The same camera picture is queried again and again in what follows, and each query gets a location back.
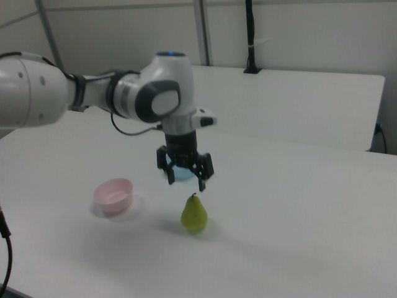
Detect blue plastic bowl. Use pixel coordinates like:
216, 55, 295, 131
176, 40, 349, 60
163, 153, 200, 183

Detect white neighbouring table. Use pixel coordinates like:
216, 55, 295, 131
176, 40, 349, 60
61, 64, 386, 153

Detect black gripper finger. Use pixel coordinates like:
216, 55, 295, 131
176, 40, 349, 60
156, 145, 177, 186
190, 151, 215, 192

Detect grey partition post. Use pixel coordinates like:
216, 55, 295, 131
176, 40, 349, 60
35, 0, 65, 68
192, 0, 214, 66

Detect black cable with plug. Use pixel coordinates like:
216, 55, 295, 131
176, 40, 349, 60
0, 203, 14, 298

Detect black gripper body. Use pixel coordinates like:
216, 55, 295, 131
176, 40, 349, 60
164, 131, 203, 168

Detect pink plastic bowl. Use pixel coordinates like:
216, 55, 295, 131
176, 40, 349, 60
93, 177, 135, 217

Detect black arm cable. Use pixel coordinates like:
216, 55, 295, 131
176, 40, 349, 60
0, 51, 164, 137

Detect black pole with clamp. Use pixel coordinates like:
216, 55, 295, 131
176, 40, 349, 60
243, 0, 264, 75

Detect black cable behind table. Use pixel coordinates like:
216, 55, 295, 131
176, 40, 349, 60
375, 123, 389, 154

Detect green pear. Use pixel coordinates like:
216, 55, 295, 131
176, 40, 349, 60
181, 192, 209, 235

